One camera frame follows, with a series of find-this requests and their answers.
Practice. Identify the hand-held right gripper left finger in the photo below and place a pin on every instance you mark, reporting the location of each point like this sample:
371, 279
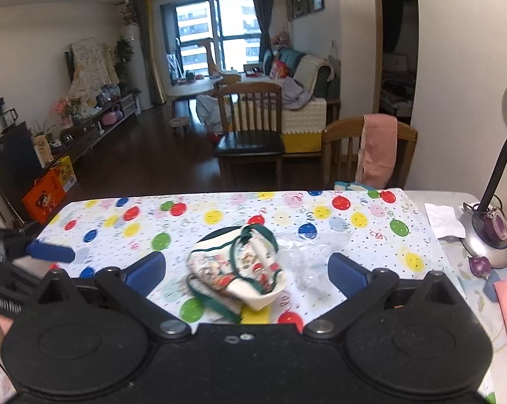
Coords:
144, 271

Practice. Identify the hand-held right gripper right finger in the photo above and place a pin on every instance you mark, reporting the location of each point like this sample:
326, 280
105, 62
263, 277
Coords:
347, 273

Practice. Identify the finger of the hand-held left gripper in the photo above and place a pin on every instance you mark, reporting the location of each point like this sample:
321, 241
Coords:
51, 252

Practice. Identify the printed cloth bag green trim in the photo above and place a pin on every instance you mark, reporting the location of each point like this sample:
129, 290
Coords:
240, 269

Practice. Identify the clear plastic bag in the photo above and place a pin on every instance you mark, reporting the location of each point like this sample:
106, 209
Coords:
312, 256

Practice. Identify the balloon print tablecloth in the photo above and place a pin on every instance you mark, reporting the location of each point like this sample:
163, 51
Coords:
363, 235

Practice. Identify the orange gift box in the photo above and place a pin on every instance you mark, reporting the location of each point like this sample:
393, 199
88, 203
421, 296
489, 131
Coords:
42, 197

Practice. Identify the yellow box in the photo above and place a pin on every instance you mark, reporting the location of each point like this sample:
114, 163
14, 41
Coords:
67, 172

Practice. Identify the blue trimmed white cloth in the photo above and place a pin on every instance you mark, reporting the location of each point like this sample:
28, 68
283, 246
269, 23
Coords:
354, 186

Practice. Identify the black cabinet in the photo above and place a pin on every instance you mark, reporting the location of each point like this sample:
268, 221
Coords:
9, 160

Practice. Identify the white paper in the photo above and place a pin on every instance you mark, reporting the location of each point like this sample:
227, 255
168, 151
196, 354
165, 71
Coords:
445, 219

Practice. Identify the pink towel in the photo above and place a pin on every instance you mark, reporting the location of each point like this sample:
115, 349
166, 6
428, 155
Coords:
377, 151

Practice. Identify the purple artificial flower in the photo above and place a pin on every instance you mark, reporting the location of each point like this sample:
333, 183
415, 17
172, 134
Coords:
479, 267

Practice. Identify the dark tv cabinet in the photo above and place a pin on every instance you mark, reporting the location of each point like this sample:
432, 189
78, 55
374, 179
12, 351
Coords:
97, 122

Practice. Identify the silver desk lamp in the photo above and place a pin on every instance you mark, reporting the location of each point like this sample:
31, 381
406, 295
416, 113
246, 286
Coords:
487, 254

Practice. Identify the pink flowers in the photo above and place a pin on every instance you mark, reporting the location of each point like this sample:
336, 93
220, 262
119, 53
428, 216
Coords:
61, 107

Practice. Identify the small round stool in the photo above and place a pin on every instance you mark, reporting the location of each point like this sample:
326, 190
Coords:
180, 123

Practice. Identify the wooden chair black seat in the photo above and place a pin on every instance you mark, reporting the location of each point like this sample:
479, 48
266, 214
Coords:
249, 143

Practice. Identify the sofa with cream cover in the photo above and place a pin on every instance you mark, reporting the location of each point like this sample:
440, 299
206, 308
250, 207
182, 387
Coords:
308, 113

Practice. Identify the pale blue clothes pile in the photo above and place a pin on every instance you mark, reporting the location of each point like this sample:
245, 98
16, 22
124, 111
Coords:
207, 111

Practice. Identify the grey blanket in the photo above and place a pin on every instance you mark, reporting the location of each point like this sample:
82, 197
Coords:
291, 94

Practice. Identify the cream printed blanket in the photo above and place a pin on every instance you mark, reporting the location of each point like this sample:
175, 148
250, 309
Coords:
91, 69

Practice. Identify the round coffee table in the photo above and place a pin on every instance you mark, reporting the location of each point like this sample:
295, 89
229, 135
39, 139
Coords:
190, 89

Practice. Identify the white standing air conditioner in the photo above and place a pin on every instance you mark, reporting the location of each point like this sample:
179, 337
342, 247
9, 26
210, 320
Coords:
134, 67

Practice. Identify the white knitted throw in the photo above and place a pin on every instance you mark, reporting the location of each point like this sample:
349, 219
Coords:
312, 69

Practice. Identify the green potted plant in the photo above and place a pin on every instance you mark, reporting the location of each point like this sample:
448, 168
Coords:
123, 57

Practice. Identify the red cushion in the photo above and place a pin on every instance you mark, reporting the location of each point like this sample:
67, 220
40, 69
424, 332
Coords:
279, 69

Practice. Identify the grey curtain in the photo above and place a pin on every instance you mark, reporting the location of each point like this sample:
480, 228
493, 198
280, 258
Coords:
262, 17
150, 50

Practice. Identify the pink plush toy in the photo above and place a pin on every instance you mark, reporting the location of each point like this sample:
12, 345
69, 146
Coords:
280, 38

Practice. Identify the large window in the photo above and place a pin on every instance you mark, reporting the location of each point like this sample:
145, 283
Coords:
232, 29

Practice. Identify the wooden door frame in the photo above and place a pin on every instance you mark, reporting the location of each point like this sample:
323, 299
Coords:
377, 42

